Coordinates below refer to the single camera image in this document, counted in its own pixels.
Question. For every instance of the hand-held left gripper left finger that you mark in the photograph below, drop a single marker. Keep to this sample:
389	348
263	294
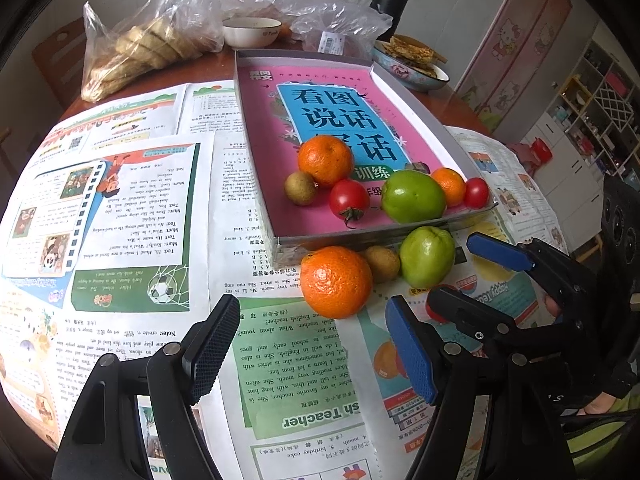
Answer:
210	355

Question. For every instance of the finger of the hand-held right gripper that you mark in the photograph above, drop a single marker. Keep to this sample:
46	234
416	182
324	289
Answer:
495	250
465	310

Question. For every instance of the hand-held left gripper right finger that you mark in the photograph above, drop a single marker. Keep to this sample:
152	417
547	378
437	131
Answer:
412	355

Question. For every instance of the red cherry tomato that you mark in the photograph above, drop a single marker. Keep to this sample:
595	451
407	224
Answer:
476	192

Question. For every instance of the large green jujube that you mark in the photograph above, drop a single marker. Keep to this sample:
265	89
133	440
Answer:
426	257

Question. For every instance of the brown kiwi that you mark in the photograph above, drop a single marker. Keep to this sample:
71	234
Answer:
300	187
382	262

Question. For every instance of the round green jujube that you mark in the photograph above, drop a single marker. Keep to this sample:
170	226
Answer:
412	197

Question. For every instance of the large mandarin orange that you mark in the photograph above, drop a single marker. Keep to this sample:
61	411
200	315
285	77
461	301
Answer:
336	282

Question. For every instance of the grey cardboard box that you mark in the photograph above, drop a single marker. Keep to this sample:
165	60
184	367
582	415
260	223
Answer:
430	120

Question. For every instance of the medium mandarin orange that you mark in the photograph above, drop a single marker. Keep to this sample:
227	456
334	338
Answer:
325	160

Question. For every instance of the person's right hand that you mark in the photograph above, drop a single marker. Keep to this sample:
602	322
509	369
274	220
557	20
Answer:
553	306

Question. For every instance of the cartoon picture newspaper sheet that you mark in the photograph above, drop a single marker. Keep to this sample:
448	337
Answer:
525	195

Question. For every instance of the small mandarin orange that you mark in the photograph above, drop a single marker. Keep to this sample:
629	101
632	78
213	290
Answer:
450	185

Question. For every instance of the person's green clothing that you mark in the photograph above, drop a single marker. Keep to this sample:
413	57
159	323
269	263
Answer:
600	435

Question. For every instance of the green panel newspaper sheet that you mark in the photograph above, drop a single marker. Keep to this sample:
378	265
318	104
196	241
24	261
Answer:
300	360

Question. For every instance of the red container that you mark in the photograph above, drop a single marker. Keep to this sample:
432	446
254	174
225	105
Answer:
541	150

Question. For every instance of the large red tomato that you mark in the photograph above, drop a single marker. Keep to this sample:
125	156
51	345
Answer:
348	197

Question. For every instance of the film strip newspaper sheet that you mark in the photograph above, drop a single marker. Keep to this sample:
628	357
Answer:
125	220

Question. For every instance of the white cubby shelf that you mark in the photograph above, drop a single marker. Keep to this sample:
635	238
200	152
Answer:
590	110

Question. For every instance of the floral bowl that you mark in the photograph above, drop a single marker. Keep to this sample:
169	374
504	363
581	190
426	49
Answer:
400	74

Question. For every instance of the pink cabinet with cat stickers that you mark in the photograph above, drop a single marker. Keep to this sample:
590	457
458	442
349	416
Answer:
515	45

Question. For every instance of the fried pancakes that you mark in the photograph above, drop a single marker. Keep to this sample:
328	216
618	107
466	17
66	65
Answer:
410	52

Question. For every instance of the green heading newspaper sheet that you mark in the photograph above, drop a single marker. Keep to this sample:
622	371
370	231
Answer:
150	115

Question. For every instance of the pink book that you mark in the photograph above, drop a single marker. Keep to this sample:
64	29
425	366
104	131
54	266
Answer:
265	110

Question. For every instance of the black thermos bottle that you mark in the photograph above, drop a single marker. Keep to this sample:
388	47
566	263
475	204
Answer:
390	5

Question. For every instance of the plastic bag of biscuits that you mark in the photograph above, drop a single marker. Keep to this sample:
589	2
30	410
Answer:
140	45

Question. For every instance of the white bowl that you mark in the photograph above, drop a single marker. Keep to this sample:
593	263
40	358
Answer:
252	35

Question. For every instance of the wooden chair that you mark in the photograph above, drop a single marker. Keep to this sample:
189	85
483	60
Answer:
55	55

